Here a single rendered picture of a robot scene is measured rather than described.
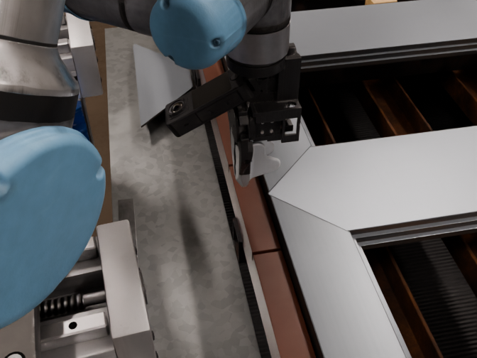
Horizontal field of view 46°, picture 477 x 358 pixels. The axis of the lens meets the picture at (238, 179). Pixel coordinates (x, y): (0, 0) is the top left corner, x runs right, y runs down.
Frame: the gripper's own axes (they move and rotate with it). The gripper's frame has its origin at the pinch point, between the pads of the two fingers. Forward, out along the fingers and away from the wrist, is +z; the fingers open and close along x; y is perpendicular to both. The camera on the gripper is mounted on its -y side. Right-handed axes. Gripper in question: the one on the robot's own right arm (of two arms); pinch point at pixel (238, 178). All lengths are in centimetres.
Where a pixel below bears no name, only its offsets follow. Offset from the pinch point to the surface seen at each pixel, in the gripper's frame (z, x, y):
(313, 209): 2.9, -5.0, 9.7
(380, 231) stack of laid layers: 3.9, -10.0, 18.0
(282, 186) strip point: 2.9, 0.2, 6.5
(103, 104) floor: 87, 148, -30
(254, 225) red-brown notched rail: 4.7, -4.9, 1.3
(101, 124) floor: 87, 133, -31
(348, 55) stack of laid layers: 3.8, 34.7, 28.7
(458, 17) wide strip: 3, 44, 56
